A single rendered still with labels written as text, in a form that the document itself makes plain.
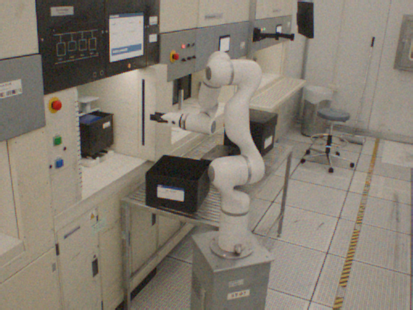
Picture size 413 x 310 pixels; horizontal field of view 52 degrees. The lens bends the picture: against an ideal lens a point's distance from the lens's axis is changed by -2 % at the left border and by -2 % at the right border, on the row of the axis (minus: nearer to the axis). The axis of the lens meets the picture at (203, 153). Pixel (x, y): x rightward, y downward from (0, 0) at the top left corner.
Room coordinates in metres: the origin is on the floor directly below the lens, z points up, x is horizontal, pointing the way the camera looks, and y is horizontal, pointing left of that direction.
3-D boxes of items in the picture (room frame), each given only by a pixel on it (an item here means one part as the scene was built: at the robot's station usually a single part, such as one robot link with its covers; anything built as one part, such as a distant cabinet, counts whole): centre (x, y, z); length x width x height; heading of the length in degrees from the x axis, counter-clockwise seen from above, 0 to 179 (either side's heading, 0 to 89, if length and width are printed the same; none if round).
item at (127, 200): (2.47, -0.12, 0.38); 1.30 x 0.60 x 0.76; 156
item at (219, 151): (2.45, -0.17, 0.83); 0.29 x 0.29 x 0.13; 67
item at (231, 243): (1.61, -0.14, 0.85); 0.19 x 0.19 x 0.18
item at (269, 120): (2.84, -0.31, 0.89); 0.29 x 0.29 x 0.25; 63
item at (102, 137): (2.26, 0.65, 1.06); 0.24 x 0.20 x 0.32; 156
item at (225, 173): (1.60, -0.11, 1.07); 0.19 x 0.12 x 0.24; 114
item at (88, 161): (2.26, 0.65, 0.89); 0.22 x 0.21 x 0.04; 66
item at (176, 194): (2.06, 0.12, 0.85); 0.28 x 0.28 x 0.17; 76
